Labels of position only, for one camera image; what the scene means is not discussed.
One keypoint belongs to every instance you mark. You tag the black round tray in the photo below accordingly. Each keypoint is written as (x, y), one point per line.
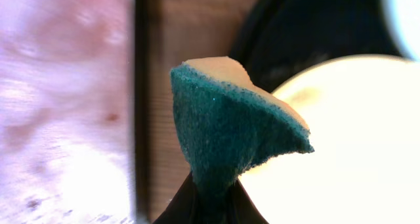
(281, 38)

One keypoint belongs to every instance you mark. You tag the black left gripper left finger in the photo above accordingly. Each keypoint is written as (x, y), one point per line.
(185, 207)

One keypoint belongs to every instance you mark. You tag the yellow plate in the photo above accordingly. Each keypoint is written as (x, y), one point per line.
(363, 114)

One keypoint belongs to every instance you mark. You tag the green yellow sponge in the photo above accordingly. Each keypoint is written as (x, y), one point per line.
(226, 125)

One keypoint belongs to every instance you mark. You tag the green plate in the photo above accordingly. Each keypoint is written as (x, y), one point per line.
(402, 22)

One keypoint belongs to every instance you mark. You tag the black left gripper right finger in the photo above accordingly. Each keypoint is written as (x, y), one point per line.
(240, 208)

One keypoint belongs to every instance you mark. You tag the black rectangular soapy tray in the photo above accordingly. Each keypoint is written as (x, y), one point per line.
(67, 150)

